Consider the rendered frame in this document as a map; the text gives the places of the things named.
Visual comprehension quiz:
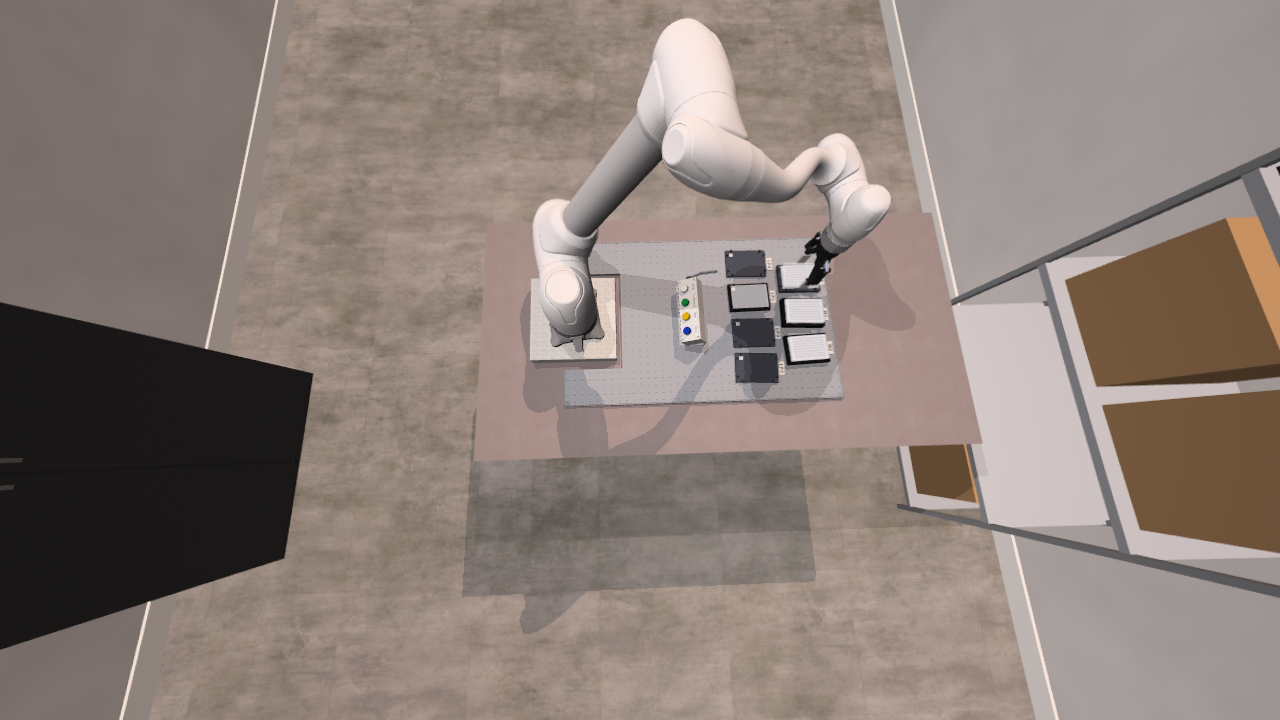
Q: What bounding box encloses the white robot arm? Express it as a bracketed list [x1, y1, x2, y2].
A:
[532, 18, 891, 352]

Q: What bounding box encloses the black flat plate with corner posts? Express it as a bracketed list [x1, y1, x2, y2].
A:
[735, 354, 780, 383]

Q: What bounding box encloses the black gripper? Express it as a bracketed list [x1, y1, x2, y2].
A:
[796, 232, 838, 288]

